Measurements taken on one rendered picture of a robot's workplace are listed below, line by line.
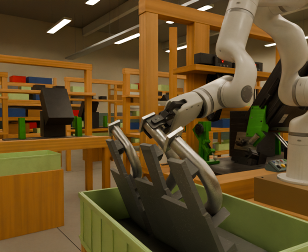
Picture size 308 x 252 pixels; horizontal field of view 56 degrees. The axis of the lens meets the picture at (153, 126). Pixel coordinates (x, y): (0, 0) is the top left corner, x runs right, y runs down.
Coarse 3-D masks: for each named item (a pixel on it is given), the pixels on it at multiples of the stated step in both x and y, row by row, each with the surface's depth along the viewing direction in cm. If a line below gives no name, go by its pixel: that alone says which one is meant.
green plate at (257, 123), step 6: (252, 108) 193; (258, 108) 189; (264, 108) 185; (252, 114) 192; (258, 114) 188; (264, 114) 184; (252, 120) 191; (258, 120) 187; (264, 120) 187; (252, 126) 190; (258, 126) 186; (264, 126) 187; (246, 132) 192; (252, 132) 188
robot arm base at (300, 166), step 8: (288, 136) 120; (296, 136) 116; (304, 136) 114; (288, 144) 120; (296, 144) 116; (304, 144) 114; (288, 152) 120; (296, 152) 116; (304, 152) 114; (288, 160) 119; (296, 160) 116; (304, 160) 114; (288, 168) 119; (296, 168) 116; (304, 168) 114; (280, 176) 121; (288, 176) 119; (296, 176) 116; (304, 176) 114; (304, 184) 111
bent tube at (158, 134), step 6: (150, 114) 74; (144, 120) 73; (144, 126) 75; (150, 132) 73; (156, 132) 73; (162, 132) 73; (156, 138) 72; (162, 138) 72; (162, 144) 71; (168, 150) 71; (168, 156) 71; (174, 156) 71; (168, 180) 76; (174, 180) 74; (168, 186) 77; (174, 186) 78
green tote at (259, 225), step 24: (96, 192) 99; (96, 216) 82; (120, 216) 103; (240, 216) 88; (264, 216) 80; (288, 216) 74; (96, 240) 82; (120, 240) 67; (264, 240) 80; (288, 240) 74
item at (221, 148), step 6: (258, 84) 838; (258, 90) 839; (222, 120) 760; (228, 120) 772; (216, 126) 778; (222, 126) 761; (228, 126) 773; (216, 144) 754; (222, 144) 758; (228, 144) 772; (216, 150) 752; (222, 150) 756; (228, 150) 770
